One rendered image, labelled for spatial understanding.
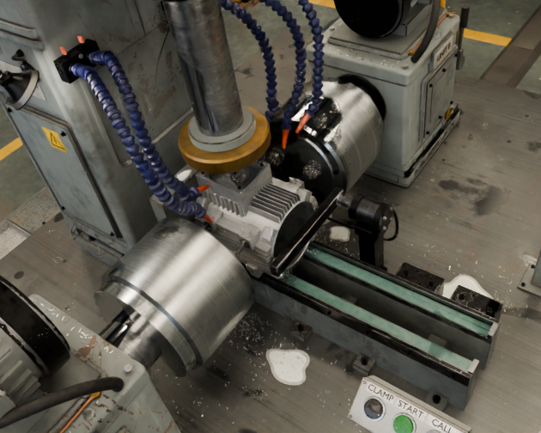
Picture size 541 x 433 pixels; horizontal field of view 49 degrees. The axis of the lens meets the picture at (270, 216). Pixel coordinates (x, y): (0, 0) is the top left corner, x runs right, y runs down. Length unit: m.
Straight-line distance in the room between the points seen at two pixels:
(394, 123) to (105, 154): 0.70
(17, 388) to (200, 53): 0.58
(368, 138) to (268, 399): 0.61
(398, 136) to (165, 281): 0.75
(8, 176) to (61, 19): 2.45
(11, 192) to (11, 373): 2.57
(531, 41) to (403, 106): 2.35
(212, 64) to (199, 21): 0.08
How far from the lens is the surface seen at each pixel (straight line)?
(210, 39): 1.02
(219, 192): 1.22
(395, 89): 1.46
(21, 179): 3.43
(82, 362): 0.98
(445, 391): 1.25
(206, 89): 1.06
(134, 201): 1.32
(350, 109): 1.34
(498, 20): 4.04
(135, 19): 1.20
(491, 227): 1.57
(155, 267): 1.06
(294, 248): 1.21
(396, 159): 1.59
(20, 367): 0.87
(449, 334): 1.27
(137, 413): 1.01
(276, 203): 1.19
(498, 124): 1.87
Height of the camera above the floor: 1.94
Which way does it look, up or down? 45 degrees down
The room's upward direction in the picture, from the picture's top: 11 degrees counter-clockwise
